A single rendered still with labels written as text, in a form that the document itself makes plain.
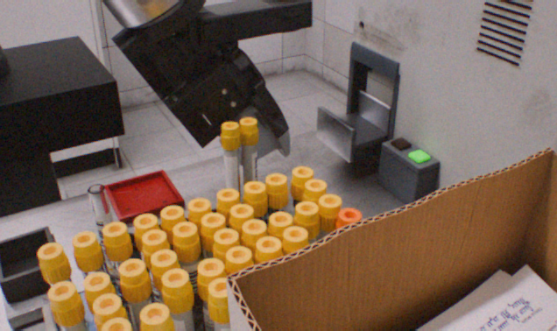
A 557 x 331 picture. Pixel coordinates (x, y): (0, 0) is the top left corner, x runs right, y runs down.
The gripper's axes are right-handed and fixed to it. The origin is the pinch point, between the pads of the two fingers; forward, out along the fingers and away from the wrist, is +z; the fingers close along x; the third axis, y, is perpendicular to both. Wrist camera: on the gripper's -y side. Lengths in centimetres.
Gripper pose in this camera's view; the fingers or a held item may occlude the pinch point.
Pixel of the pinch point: (285, 142)
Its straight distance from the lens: 54.3
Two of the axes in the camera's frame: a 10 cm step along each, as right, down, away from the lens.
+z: 4.3, 6.1, 6.6
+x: 4.9, 4.5, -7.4
